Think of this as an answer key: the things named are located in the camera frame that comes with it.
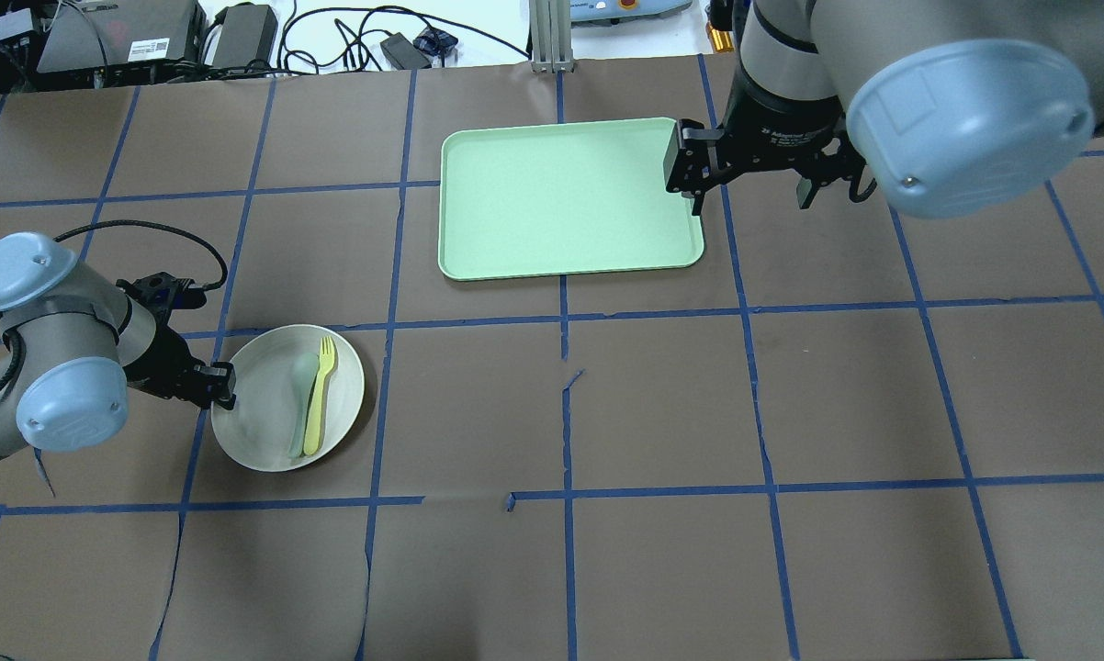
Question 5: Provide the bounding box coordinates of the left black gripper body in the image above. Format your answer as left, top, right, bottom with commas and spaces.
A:
116, 273, 237, 411

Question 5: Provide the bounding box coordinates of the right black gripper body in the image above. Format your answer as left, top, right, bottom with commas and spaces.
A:
664, 70, 878, 215

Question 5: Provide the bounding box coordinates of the white round plate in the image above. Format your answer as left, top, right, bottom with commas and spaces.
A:
211, 326, 367, 473

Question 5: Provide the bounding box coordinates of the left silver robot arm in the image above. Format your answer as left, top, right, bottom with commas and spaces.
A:
0, 231, 237, 462

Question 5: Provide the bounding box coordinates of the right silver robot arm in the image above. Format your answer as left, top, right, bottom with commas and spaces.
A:
664, 1, 1104, 218

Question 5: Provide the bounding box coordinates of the yellow plastic fork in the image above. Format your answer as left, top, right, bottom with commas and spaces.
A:
301, 335, 338, 457

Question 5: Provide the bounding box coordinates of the gold cylindrical tool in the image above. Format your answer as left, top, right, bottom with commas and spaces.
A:
707, 25, 736, 53

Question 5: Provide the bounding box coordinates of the pale green plastic spoon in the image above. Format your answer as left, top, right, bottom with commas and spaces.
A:
287, 353, 320, 460

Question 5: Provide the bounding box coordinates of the light green tray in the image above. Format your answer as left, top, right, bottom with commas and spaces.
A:
437, 118, 704, 282

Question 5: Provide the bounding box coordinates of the black power adapter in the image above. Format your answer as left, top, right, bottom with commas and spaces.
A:
206, 3, 278, 68

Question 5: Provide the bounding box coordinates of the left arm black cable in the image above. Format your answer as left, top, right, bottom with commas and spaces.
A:
53, 220, 230, 308

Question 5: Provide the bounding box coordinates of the aluminium frame post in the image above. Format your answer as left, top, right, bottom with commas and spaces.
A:
527, 0, 576, 73

